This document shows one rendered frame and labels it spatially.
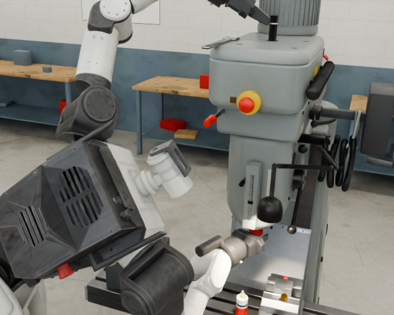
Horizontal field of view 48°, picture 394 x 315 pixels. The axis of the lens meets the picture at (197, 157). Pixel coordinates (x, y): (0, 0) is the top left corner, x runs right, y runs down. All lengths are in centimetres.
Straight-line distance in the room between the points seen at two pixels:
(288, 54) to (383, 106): 52
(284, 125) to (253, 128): 9
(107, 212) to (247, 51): 53
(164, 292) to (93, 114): 42
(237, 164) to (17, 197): 65
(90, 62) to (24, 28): 618
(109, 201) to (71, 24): 598
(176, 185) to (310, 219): 96
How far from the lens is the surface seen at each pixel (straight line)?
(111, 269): 175
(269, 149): 131
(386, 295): 358
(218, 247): 141
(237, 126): 127
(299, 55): 113
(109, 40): 117
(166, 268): 101
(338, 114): 164
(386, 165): 523
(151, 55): 618
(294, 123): 124
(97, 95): 106
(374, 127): 156
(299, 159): 151
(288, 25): 148
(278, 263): 193
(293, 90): 113
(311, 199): 185
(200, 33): 588
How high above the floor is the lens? 203
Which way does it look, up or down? 21 degrees down
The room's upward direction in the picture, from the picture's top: 1 degrees clockwise
